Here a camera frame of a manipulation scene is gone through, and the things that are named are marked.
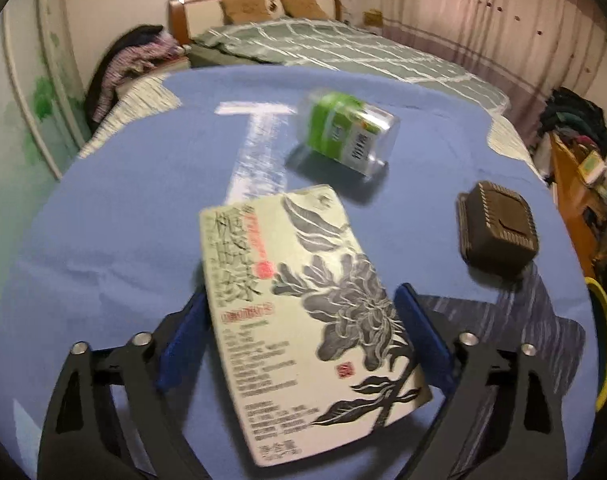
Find wooden bed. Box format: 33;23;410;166
168;0;511;116

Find heap of dark green clothes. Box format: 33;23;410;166
536;87;607;153

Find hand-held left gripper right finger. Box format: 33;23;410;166
395;282;567;480

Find pink striped curtain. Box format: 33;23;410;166
381;0;607;146

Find brown bear print pillow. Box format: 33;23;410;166
218;0;272;25

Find white nightstand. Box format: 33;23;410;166
154;55;192;74

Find pile of dark clothes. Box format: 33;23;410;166
84;25;189;124

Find frosted glass sliding door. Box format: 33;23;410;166
0;0;92;351

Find green plaid duvet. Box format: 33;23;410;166
188;16;511;114

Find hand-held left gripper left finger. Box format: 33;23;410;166
38;287;210;480

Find yellow round rim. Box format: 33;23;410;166
585;276;607;412

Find brown square plastic container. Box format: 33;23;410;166
456;180;540;279

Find flower print box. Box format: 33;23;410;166
200;185;433;469

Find green book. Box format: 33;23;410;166
581;152;607;184

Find clear green plastic box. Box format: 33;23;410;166
296;89;402;179

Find wooden desk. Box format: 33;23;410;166
548;132;607;281

